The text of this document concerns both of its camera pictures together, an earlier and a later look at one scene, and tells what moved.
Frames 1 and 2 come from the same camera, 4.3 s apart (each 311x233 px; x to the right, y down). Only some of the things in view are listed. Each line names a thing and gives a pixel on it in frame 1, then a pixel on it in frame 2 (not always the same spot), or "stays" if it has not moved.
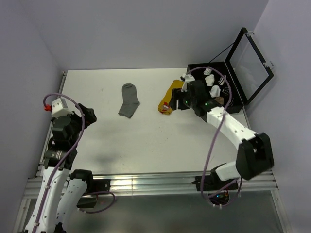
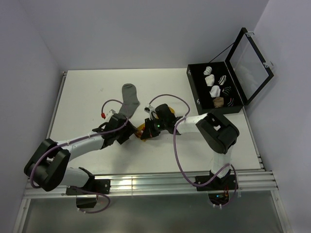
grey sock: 130,102 stays
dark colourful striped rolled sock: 232,102 stays
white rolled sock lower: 215,91 stays
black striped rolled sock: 225,91 stays
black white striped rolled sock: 221,81 stays
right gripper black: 175,95 -> 148,131
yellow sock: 164,107 -> 140,128
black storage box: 220,84 stays
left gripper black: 89,116 -> 129,129
